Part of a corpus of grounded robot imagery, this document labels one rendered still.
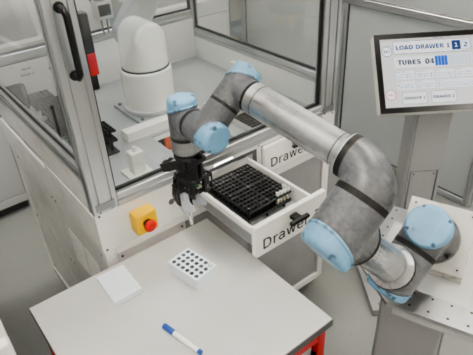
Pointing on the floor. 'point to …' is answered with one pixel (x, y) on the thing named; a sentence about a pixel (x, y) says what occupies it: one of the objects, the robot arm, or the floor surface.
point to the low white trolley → (186, 307)
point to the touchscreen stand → (416, 170)
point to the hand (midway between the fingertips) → (188, 209)
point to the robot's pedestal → (407, 347)
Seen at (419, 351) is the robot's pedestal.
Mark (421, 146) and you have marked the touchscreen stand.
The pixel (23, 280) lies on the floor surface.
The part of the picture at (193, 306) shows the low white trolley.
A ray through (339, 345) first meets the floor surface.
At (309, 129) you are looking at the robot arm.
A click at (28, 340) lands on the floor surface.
